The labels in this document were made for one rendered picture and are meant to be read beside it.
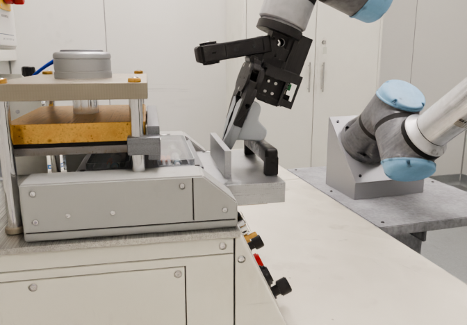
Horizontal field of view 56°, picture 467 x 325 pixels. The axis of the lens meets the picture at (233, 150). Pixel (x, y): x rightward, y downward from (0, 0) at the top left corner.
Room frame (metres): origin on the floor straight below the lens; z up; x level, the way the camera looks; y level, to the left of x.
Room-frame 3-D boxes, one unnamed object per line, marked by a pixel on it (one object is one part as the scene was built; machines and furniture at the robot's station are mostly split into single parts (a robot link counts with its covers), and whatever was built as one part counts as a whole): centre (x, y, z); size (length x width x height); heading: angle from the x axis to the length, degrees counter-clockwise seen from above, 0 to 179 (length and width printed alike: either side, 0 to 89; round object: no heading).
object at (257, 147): (0.69, -0.04, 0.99); 0.15 x 0.02 x 0.04; 11
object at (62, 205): (0.51, 0.12, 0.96); 0.25 x 0.05 x 0.07; 101
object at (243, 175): (0.66, 0.09, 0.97); 0.30 x 0.22 x 0.08; 101
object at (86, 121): (0.65, 0.22, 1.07); 0.22 x 0.17 x 0.10; 11
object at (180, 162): (0.66, 0.10, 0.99); 0.18 x 0.06 x 0.02; 11
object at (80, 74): (0.65, 0.25, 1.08); 0.31 x 0.24 x 0.13; 11
